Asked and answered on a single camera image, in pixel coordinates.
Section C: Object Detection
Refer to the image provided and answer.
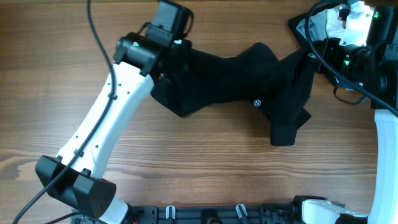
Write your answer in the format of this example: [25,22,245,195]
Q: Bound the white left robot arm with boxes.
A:
[35,33,192,223]

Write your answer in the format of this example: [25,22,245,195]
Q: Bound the black polo shirt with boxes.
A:
[150,42,317,146]

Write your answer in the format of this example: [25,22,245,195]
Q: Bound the black folded garment in pile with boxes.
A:
[287,12,340,85]

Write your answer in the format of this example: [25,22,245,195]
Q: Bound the dark blue folded garment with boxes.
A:
[336,79,354,91]

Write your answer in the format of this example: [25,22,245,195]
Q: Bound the white folded shirt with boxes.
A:
[326,6,345,39]

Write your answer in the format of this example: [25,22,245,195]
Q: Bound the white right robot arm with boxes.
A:
[288,1,397,223]

